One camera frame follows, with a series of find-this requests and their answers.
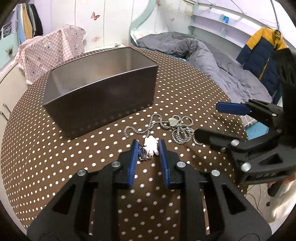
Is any beige cabinet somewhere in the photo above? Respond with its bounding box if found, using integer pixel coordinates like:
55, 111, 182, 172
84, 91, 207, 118
0, 61, 30, 137

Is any mint green drawer unit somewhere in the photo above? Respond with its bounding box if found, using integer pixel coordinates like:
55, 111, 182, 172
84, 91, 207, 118
0, 32, 19, 68

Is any pink checkered bear cloth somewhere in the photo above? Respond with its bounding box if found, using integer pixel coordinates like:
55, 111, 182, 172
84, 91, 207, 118
15, 25, 86, 85

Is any grey duvet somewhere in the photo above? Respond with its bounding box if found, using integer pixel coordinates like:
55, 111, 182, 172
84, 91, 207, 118
137, 32, 272, 103

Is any dark metal tin box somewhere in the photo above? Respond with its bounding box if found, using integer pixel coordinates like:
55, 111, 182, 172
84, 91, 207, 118
42, 47, 158, 139

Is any pink white charm jewelry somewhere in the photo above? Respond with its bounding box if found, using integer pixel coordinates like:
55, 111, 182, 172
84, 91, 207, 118
138, 136, 159, 161

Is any person's right hand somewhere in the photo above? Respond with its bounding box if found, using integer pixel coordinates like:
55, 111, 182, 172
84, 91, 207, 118
268, 175, 296, 186

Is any teal bed sheet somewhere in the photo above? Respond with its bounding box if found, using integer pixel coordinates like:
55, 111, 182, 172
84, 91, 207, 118
241, 115, 269, 140

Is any brown polka dot tablecloth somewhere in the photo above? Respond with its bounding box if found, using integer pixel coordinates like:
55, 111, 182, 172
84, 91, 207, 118
1, 49, 247, 240

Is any yellow navy jacket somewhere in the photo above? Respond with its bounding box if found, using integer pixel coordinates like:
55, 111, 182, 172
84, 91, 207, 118
236, 27, 288, 96

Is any silver chain necklace with pendant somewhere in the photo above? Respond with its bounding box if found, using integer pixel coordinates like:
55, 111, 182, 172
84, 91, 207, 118
123, 112, 204, 147

